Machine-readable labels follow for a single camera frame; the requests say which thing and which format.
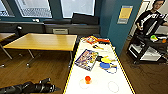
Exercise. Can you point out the small orange bowl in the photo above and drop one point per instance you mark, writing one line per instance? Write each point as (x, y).
(88, 79)

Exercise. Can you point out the large wooden table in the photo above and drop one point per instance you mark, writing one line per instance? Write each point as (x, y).
(43, 41)

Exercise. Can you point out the blue picture book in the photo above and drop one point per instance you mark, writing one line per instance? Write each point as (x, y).
(86, 60)

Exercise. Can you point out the white yellow air hockey table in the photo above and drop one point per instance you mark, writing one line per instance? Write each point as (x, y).
(100, 81)

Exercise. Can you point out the grey chair back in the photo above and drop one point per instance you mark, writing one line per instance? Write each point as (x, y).
(60, 31)

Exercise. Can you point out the small black object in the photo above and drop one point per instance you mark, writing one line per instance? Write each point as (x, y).
(99, 58)

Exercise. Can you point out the blue paddle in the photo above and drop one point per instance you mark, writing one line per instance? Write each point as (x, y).
(106, 65)

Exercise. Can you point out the yellow paddle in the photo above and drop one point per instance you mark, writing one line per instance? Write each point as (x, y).
(107, 60)

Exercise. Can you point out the small yellow tool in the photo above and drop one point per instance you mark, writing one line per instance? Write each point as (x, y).
(99, 47)

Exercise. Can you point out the orange game box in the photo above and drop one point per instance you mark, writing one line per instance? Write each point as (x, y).
(91, 40)

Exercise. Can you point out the small wooden table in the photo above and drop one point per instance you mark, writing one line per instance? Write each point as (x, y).
(4, 36)

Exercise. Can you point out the dark grey bench sofa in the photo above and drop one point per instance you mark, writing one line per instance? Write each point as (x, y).
(80, 29)

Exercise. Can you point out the red long box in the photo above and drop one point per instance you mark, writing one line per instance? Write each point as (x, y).
(104, 41)

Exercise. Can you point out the black cushion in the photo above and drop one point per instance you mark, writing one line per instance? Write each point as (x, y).
(85, 19)

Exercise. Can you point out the wide window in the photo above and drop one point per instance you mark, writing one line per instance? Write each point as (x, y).
(33, 8)
(78, 6)

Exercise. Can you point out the narrow window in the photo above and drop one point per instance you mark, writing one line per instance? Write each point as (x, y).
(3, 8)

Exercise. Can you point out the white storage bin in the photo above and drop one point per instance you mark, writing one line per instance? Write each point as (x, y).
(146, 53)

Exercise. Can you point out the black wheeled cart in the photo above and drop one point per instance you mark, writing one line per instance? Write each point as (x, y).
(143, 45)

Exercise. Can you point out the green item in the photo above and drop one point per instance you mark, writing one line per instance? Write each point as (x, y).
(153, 37)

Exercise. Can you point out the person in black shirt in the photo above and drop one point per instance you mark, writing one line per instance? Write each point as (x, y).
(150, 20)

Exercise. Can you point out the orange item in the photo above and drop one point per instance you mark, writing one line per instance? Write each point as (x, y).
(164, 40)

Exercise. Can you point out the yellow wall poster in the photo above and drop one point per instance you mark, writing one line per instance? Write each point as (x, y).
(125, 14)

